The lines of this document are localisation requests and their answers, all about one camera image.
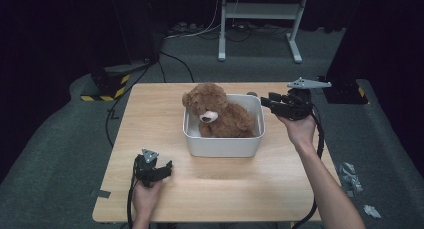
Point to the brown teddy bear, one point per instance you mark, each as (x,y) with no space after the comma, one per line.
(220,115)

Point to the power strip with plugs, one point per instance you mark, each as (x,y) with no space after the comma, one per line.
(183,27)

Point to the black base with yellow mark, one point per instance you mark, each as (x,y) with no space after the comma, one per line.
(346,94)

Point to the small crumpled grey tape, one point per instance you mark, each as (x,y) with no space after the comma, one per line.
(371,211)

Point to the white plastic bin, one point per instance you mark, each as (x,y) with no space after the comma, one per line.
(223,147)

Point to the flat grey tape patch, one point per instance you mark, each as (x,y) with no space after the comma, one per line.
(100,193)

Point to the black base with yellow stripes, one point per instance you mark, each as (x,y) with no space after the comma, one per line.
(106,89)

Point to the grey metal stand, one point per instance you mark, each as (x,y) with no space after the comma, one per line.
(260,11)

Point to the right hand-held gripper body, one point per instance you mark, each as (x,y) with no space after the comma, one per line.
(296,105)

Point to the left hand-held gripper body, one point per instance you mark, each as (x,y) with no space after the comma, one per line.
(146,170)

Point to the person's right hand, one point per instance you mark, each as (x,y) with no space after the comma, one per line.
(300,130)

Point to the person's left hand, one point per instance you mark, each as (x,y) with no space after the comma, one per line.
(145,199)

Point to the large crumpled grey tape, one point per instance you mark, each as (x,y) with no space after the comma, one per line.
(350,180)

